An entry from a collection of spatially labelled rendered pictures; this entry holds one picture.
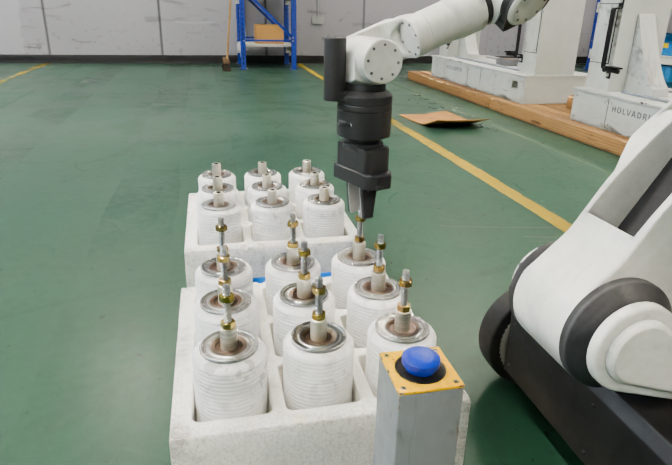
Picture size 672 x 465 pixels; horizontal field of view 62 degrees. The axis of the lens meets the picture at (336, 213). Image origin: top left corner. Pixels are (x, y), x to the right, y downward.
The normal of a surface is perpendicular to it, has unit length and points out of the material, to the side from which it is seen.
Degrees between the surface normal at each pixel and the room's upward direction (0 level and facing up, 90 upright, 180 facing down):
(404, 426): 90
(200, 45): 90
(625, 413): 46
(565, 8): 90
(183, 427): 0
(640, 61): 90
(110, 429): 0
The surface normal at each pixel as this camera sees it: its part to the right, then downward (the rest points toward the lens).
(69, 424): 0.02, -0.94
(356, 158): -0.83, 0.18
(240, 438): 0.22, 0.35
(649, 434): -0.69, -0.61
